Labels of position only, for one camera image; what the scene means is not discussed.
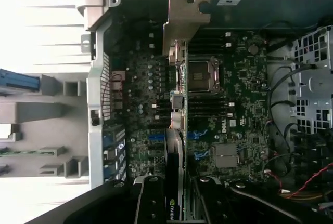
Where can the silver chipset heat sink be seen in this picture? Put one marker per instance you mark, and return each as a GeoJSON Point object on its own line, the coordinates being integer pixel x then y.
{"type": "Point", "coordinates": [225, 156]}

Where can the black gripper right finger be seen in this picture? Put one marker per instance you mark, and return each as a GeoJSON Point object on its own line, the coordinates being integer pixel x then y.
{"type": "Point", "coordinates": [213, 203]}

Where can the silver metal drive cage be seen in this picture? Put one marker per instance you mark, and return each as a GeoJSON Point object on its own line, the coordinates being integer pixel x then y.
{"type": "Point", "coordinates": [314, 83]}

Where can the green motherboard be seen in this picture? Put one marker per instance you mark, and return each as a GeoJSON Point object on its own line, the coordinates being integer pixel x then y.
{"type": "Point", "coordinates": [247, 109]}

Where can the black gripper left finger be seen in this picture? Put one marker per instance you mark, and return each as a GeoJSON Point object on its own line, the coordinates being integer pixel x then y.
{"type": "Point", "coordinates": [153, 203]}

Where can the CPU socket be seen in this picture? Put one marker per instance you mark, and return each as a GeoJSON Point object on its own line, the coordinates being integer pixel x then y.
{"type": "Point", "coordinates": [201, 76]}

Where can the round coin cell battery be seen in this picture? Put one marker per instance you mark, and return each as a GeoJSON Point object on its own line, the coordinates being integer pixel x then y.
{"type": "Point", "coordinates": [253, 49]}

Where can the grey parts rack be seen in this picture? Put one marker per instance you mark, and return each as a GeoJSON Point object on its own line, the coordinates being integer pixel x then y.
{"type": "Point", "coordinates": [31, 109]}

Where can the black open PC case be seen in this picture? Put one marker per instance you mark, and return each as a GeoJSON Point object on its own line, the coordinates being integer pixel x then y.
{"type": "Point", "coordinates": [95, 135]}

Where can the loose green RAM stick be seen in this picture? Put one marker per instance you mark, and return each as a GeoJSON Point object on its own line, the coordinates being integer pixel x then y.
{"type": "Point", "coordinates": [26, 152]}

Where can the hard disk in blue carrier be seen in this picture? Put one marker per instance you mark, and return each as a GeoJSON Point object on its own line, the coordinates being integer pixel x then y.
{"type": "Point", "coordinates": [18, 81]}

